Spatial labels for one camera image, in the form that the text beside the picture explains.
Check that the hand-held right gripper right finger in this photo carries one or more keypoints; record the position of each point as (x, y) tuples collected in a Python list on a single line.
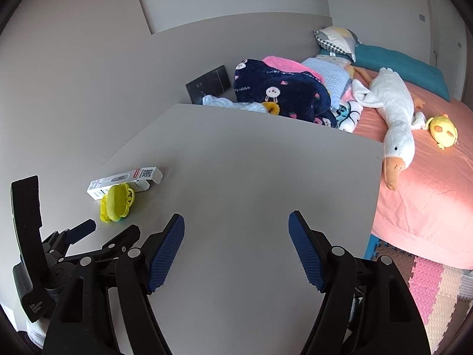
[(306, 255)]

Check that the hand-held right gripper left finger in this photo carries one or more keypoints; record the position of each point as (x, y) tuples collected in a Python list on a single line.
[(166, 255)]

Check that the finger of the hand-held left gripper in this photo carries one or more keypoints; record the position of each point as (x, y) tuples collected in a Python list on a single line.
[(122, 236), (81, 229)]

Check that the yellow plastic toy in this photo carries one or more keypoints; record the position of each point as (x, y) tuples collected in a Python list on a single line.
[(116, 203)]

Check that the person's left forearm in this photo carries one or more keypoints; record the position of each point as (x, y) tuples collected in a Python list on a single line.
[(35, 334)]

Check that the white cardboard box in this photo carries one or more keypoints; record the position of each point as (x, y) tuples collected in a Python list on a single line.
[(122, 181)]

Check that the beige bedside cabinet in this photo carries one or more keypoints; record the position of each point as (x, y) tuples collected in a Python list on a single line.
[(240, 173)]

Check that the bed with pink sheet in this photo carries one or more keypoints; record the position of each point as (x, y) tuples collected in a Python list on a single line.
[(436, 192)]

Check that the white cartoon print blanket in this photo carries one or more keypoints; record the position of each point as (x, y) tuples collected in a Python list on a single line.
[(349, 116)]

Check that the small yellow plush piece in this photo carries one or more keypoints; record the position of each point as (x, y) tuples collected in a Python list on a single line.
[(275, 109)]

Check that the white goose plush toy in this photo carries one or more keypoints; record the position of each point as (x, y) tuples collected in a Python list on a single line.
[(395, 118)]

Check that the light blue baby garment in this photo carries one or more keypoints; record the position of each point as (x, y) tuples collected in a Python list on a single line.
[(229, 103)]

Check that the navy rabbit print blanket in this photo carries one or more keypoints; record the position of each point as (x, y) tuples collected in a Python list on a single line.
[(288, 88)]

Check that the light blue dotted blanket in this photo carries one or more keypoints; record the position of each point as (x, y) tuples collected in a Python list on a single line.
[(329, 74)]

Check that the yellow chick plush toy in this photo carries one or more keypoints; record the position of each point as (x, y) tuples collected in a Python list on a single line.
[(443, 131)]

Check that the yellow dotted cushion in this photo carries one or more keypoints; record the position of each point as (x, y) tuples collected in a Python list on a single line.
[(356, 71)]

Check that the pink fleece blanket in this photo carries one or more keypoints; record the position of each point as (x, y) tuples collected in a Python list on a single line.
[(281, 63)]

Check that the teal pillow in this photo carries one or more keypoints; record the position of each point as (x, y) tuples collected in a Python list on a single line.
[(399, 63)]

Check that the patchwork pillow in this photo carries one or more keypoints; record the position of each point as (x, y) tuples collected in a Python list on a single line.
[(338, 39)]

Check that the black wall panel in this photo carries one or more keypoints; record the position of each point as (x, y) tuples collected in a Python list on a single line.
[(208, 85)]

